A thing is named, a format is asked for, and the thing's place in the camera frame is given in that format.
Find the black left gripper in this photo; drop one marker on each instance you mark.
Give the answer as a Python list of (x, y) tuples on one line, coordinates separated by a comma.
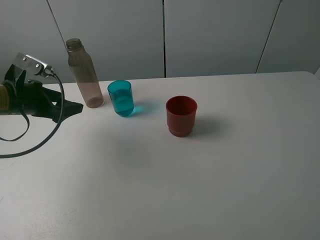
[(18, 97)]

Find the clear smoky plastic bottle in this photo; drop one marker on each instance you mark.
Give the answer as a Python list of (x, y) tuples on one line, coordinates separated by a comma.
[(83, 70)]

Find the teal translucent plastic cup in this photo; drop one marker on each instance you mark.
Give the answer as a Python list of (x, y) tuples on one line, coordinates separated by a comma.
[(121, 96)]

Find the red plastic cup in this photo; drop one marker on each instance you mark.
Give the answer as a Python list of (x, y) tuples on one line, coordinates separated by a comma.
[(180, 115)]

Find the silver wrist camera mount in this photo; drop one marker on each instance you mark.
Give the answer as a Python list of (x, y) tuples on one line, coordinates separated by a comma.
[(33, 65)]

